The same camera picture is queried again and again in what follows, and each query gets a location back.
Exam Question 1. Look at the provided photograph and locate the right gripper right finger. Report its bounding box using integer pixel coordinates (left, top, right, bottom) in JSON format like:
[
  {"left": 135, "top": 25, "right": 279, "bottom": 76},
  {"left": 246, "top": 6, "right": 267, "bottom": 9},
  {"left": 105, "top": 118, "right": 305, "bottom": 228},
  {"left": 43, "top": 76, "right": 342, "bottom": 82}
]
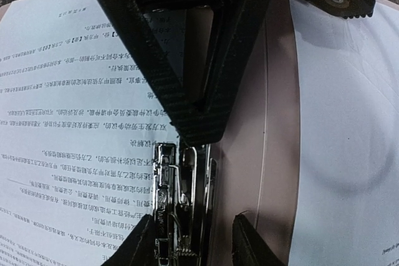
[{"left": 232, "top": 214, "right": 284, "bottom": 266}]

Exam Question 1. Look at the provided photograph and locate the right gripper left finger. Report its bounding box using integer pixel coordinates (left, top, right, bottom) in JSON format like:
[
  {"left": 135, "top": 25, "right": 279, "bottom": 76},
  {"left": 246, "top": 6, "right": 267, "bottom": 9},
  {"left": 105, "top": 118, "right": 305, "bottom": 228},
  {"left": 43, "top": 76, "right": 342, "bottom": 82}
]
[{"left": 102, "top": 215, "right": 156, "bottom": 266}]

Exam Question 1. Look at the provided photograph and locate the tan folder metal clip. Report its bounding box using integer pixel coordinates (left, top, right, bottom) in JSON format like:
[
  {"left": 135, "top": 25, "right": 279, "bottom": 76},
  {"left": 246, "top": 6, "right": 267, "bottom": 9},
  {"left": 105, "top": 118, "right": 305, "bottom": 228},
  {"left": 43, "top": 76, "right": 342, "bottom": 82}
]
[{"left": 153, "top": 143, "right": 217, "bottom": 265}]

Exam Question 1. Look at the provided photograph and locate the tan brown folder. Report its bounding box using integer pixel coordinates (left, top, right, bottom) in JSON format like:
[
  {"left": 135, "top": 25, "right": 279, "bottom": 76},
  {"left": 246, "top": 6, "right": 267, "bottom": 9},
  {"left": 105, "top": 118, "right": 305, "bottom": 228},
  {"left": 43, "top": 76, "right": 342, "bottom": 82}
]
[{"left": 0, "top": 0, "right": 399, "bottom": 266}]

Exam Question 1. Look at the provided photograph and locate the printed paper sheet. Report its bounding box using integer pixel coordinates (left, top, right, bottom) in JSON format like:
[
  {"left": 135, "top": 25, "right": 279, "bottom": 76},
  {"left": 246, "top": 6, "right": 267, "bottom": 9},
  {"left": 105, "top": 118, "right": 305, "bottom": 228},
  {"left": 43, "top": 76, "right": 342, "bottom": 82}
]
[
  {"left": 1, "top": 0, "right": 178, "bottom": 265},
  {"left": 289, "top": 0, "right": 398, "bottom": 265}
]

